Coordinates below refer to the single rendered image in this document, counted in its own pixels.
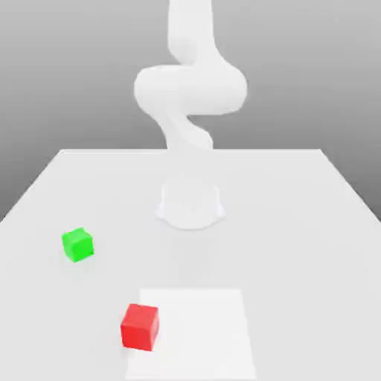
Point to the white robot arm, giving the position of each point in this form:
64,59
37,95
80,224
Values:
190,89

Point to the small green cube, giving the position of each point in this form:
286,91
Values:
78,245

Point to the small red cube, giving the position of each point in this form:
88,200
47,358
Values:
139,327

